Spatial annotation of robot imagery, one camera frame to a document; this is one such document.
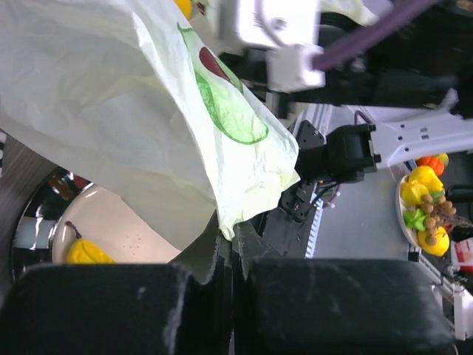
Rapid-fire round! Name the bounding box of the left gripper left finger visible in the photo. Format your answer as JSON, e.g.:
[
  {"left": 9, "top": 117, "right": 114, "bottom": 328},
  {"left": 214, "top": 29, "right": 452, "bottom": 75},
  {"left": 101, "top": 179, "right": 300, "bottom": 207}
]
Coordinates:
[{"left": 1, "top": 218, "right": 231, "bottom": 354}]

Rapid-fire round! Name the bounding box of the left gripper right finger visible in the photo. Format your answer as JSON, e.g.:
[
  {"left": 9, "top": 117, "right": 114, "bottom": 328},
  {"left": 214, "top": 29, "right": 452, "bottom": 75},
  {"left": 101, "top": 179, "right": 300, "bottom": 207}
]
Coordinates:
[{"left": 234, "top": 223, "right": 455, "bottom": 354}]

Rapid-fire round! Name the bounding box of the yellow fake pear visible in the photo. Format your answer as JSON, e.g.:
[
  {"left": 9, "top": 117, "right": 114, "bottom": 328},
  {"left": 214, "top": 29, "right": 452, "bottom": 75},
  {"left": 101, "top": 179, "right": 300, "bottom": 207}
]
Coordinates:
[{"left": 65, "top": 221, "right": 115, "bottom": 264}]

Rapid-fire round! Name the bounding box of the beige plate with dark rim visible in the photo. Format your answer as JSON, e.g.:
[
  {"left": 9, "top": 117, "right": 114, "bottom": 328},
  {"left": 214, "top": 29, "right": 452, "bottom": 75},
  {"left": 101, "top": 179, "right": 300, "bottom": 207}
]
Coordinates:
[{"left": 10, "top": 168, "right": 180, "bottom": 280}]

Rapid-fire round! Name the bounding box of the pale green plastic bag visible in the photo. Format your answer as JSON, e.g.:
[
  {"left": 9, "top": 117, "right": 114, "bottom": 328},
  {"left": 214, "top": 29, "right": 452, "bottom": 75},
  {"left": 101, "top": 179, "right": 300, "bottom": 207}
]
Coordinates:
[{"left": 1, "top": 1, "right": 299, "bottom": 249}]

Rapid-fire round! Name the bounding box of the yellow fake lemon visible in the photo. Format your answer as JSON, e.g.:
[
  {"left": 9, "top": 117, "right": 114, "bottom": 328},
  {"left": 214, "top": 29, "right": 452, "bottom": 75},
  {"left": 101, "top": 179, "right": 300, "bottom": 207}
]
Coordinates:
[{"left": 174, "top": 0, "right": 193, "bottom": 19}]

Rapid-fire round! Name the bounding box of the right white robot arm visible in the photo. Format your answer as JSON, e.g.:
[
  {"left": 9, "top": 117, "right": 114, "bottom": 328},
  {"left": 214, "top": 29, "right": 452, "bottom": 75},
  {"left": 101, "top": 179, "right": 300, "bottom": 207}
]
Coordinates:
[{"left": 276, "top": 1, "right": 472, "bottom": 183}]

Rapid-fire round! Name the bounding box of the fake green starfruit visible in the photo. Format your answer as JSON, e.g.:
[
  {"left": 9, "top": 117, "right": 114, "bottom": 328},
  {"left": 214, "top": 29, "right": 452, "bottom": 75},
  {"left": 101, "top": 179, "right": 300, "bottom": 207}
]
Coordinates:
[{"left": 403, "top": 209, "right": 426, "bottom": 231}]

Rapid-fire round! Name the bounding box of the fake orange pumpkin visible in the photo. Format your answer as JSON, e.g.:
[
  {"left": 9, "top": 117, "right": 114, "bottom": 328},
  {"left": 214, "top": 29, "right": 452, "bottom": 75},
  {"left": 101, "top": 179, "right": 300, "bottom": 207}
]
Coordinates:
[{"left": 415, "top": 155, "right": 448, "bottom": 176}]

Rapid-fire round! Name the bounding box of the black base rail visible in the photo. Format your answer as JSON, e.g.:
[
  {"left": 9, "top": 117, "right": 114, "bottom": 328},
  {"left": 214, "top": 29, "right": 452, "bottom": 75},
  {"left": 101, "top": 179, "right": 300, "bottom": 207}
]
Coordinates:
[{"left": 251, "top": 181, "right": 321, "bottom": 258}]

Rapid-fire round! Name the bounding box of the white slotted cable duct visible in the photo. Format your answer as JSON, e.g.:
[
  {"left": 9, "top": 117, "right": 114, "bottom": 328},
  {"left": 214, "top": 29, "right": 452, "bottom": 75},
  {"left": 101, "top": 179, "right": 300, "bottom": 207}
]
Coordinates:
[{"left": 304, "top": 200, "right": 324, "bottom": 259}]

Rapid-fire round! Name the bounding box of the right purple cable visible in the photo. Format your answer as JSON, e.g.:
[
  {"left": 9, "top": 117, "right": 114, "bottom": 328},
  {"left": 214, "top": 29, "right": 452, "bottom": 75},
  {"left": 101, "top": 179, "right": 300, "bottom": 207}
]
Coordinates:
[{"left": 313, "top": 0, "right": 440, "bottom": 71}]

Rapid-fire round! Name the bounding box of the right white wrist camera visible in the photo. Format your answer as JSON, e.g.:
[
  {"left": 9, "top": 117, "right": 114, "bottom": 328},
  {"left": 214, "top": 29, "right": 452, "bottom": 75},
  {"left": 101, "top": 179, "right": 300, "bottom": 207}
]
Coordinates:
[{"left": 217, "top": 1, "right": 325, "bottom": 93}]

